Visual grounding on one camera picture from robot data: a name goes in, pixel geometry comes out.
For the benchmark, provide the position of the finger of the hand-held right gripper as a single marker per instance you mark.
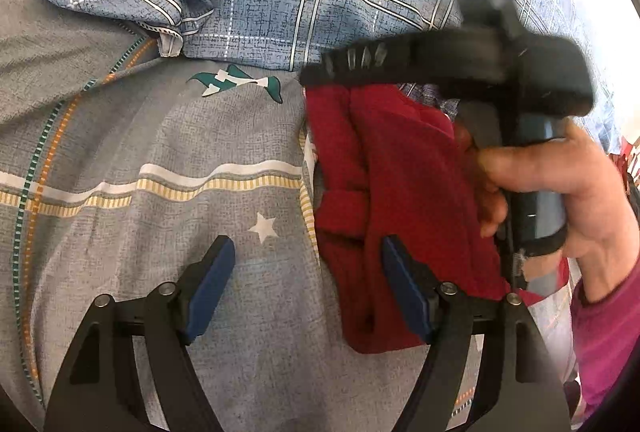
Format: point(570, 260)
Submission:
point(425, 59)

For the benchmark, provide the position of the grey printed bed sheet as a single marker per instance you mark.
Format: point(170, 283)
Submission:
point(150, 222)

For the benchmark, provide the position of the person's right hand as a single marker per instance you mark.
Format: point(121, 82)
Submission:
point(590, 192)

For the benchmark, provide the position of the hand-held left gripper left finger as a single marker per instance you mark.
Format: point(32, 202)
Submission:
point(212, 282)

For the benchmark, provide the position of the red knit garment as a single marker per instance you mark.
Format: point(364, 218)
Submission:
point(400, 172)

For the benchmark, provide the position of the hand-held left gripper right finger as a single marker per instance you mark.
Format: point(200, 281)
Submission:
point(407, 287)

